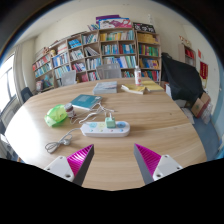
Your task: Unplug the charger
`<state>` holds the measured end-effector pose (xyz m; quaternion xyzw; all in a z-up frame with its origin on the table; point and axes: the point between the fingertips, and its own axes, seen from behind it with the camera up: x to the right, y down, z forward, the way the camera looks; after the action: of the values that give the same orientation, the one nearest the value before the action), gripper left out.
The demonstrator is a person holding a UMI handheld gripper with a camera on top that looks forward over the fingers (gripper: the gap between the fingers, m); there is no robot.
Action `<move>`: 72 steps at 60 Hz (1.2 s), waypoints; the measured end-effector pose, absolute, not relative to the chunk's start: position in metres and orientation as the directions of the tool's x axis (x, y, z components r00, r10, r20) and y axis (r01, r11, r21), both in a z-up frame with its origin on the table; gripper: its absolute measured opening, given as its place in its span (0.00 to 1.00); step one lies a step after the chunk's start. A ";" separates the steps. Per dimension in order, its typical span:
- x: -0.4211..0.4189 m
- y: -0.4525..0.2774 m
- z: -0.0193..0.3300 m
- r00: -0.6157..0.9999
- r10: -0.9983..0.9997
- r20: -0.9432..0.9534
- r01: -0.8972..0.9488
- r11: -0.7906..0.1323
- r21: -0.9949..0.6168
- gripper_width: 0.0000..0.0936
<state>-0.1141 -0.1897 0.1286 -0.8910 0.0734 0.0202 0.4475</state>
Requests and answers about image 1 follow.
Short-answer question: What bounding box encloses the white power strip cord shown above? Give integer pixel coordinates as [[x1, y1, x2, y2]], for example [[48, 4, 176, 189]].
[[44, 128, 83, 154]]

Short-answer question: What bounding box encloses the green plastic container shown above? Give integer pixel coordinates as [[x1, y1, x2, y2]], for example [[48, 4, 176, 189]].
[[44, 104, 69, 128]]

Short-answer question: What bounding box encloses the white bottle with red label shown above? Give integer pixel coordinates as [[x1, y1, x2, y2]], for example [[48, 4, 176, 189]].
[[133, 65, 143, 86]]

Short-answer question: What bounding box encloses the red hanging banner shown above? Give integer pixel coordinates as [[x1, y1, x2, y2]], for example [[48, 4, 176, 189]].
[[199, 61, 209, 80]]

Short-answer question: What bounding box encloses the light green charger block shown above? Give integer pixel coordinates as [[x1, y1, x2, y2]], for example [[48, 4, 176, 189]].
[[105, 116, 117, 129]]

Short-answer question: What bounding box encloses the dark office chair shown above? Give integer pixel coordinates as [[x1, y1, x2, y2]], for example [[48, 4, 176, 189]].
[[20, 86, 34, 104]]

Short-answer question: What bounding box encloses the open yellow book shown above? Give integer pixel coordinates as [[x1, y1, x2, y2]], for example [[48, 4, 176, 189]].
[[120, 83, 148, 95]]

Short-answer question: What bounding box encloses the wooden bookshelf unit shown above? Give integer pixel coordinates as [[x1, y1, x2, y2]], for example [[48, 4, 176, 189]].
[[31, 14, 163, 93]]

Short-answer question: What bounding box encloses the white power strip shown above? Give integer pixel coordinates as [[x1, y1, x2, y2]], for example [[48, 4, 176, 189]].
[[80, 120, 131, 138]]

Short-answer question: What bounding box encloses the small wooden wall shelf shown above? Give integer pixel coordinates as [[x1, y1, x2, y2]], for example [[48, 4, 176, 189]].
[[178, 35, 197, 68]]

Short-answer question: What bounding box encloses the cardboard box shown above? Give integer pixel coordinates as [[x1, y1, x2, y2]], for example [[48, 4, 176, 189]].
[[190, 92, 212, 119]]

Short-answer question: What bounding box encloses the small jar with red label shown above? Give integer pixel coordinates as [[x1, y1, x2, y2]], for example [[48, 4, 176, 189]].
[[64, 102, 77, 119]]

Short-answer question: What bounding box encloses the black cloth cover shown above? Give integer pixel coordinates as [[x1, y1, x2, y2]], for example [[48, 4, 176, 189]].
[[161, 53, 205, 103]]

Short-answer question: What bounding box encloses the window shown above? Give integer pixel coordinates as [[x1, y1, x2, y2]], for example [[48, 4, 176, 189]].
[[0, 54, 18, 109]]

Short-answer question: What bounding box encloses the grey mesh chair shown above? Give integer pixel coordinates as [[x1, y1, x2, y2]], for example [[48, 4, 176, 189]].
[[95, 63, 123, 80]]

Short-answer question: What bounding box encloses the grey book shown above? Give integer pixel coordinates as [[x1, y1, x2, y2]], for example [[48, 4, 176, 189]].
[[92, 81, 118, 95]]

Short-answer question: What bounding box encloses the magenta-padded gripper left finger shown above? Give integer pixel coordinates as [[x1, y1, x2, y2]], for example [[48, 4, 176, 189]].
[[44, 143, 95, 187]]

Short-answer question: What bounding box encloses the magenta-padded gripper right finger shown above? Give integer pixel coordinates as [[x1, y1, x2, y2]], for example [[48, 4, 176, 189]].
[[133, 143, 184, 185]]

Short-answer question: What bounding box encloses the teal book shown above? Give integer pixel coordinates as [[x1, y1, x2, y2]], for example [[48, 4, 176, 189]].
[[70, 94, 103, 111]]

